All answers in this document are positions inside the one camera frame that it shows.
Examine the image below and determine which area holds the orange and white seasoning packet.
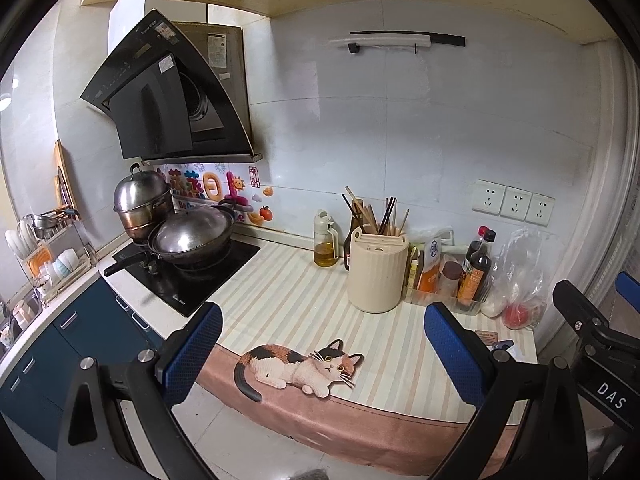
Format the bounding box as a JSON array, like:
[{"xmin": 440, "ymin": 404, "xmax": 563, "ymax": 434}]
[{"xmin": 417, "ymin": 236, "xmax": 452, "ymax": 295}]

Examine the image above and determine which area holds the wall-mounted rack bar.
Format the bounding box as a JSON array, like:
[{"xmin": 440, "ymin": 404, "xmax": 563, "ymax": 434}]
[{"xmin": 328, "ymin": 31, "xmax": 467, "ymax": 55}]

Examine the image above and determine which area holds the red tomato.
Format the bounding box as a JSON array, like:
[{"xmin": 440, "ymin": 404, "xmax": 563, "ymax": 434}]
[{"xmin": 502, "ymin": 303, "xmax": 532, "ymax": 331}]

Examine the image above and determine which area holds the black range hood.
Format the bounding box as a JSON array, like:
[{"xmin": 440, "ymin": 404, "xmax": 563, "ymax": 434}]
[{"xmin": 80, "ymin": 8, "xmax": 264, "ymax": 164}]

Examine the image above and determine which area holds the dark wok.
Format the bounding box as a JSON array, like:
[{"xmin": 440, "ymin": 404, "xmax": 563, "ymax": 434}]
[{"xmin": 103, "ymin": 199, "xmax": 239, "ymax": 277}]

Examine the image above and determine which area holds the small yellow box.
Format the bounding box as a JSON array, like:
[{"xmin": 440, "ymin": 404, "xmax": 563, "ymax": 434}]
[{"xmin": 407, "ymin": 245, "xmax": 424, "ymax": 291}]

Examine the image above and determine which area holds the small printed card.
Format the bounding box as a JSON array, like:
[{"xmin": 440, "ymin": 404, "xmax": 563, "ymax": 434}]
[{"xmin": 474, "ymin": 328, "xmax": 516, "ymax": 361}]

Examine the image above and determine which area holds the steel steamer pot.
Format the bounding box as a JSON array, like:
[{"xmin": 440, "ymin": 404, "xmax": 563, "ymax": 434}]
[{"xmin": 112, "ymin": 162, "xmax": 174, "ymax": 241}]

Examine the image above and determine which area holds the cream chopstick holder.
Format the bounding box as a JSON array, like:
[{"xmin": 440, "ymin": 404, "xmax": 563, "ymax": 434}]
[{"xmin": 347, "ymin": 227, "xmax": 410, "ymax": 315}]

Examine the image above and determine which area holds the clear oil bottle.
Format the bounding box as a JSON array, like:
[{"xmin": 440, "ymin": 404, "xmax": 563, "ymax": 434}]
[{"xmin": 313, "ymin": 209, "xmax": 335, "ymax": 268}]

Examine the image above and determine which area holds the dark sauce bottle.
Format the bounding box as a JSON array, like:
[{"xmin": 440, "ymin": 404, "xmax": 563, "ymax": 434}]
[{"xmin": 343, "ymin": 212, "xmax": 364, "ymax": 272}]

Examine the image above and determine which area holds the white wall socket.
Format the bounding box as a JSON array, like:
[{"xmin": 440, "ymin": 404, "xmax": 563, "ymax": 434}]
[
  {"xmin": 472, "ymin": 178, "xmax": 509, "ymax": 215},
  {"xmin": 501, "ymin": 185, "xmax": 534, "ymax": 221},
  {"xmin": 525, "ymin": 192, "xmax": 556, "ymax": 227}
]

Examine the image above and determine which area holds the bundle of chopsticks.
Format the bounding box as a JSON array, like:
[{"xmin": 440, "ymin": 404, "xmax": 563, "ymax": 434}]
[{"xmin": 341, "ymin": 185, "xmax": 411, "ymax": 237}]

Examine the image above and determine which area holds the brown-capped jar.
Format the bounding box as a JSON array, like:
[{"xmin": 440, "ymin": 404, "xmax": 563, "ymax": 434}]
[{"xmin": 437, "ymin": 261, "xmax": 464, "ymax": 299}]

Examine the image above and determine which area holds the blue base cabinet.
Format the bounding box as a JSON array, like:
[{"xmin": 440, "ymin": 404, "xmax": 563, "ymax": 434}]
[{"xmin": 0, "ymin": 276, "xmax": 167, "ymax": 463}]

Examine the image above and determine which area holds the clear seasoning tray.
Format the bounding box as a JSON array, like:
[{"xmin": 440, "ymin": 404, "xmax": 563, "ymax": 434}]
[{"xmin": 403, "ymin": 244, "xmax": 494, "ymax": 317}]

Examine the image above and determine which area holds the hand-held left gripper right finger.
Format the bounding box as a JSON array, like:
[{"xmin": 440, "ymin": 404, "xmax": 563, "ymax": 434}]
[{"xmin": 424, "ymin": 302, "xmax": 594, "ymax": 480}]

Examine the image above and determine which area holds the metal dish rack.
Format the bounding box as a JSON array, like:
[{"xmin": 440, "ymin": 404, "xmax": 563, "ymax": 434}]
[{"xmin": 4, "ymin": 207, "xmax": 99, "ymax": 309}]

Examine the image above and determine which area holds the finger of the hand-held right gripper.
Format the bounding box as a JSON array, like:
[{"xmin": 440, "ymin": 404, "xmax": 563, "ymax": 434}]
[
  {"xmin": 552, "ymin": 279, "xmax": 619, "ymax": 334},
  {"xmin": 615, "ymin": 270, "xmax": 640, "ymax": 307}
]

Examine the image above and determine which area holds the clear plastic bag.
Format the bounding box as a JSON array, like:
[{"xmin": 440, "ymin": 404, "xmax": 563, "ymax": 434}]
[{"xmin": 481, "ymin": 226, "xmax": 549, "ymax": 332}]

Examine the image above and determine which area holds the black cooktop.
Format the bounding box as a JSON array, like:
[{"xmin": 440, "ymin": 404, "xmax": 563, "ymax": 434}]
[{"xmin": 112, "ymin": 237, "xmax": 262, "ymax": 319}]

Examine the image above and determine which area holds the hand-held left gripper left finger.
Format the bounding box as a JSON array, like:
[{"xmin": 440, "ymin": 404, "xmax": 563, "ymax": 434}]
[{"xmin": 57, "ymin": 302, "xmax": 224, "ymax": 480}]

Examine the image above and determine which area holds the soy sauce bottle orange label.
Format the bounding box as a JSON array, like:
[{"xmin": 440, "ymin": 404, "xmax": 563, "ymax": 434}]
[{"xmin": 457, "ymin": 230, "xmax": 497, "ymax": 309}]

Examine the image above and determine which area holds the colourful wall sticker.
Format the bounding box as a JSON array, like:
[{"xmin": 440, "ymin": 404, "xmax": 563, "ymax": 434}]
[{"xmin": 157, "ymin": 161, "xmax": 276, "ymax": 227}]

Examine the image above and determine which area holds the striped cat-print counter mat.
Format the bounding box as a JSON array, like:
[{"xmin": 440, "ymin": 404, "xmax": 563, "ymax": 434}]
[{"xmin": 192, "ymin": 239, "xmax": 539, "ymax": 477}]

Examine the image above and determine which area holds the red-capped dark bottle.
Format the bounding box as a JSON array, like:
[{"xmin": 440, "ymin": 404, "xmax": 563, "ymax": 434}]
[{"xmin": 462, "ymin": 225, "xmax": 489, "ymax": 272}]

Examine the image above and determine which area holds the wooden cutting board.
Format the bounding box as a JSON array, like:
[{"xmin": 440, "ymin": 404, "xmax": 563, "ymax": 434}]
[{"xmin": 53, "ymin": 138, "xmax": 81, "ymax": 212}]

